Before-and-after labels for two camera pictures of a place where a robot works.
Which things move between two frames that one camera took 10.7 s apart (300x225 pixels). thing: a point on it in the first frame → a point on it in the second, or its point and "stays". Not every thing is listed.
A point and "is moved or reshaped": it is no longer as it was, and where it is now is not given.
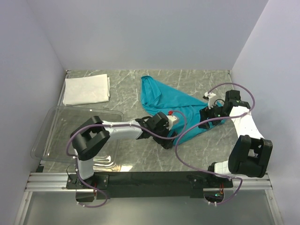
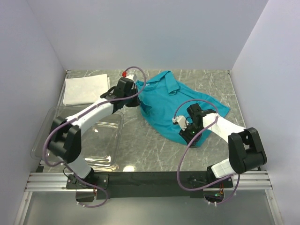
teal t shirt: x=183 y=109 is moved or reshaped
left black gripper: x=166 y=143 → x=136 y=103
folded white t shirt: x=86 y=89 stays
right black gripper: x=206 y=113 → x=186 y=136
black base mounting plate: x=190 y=184 stays
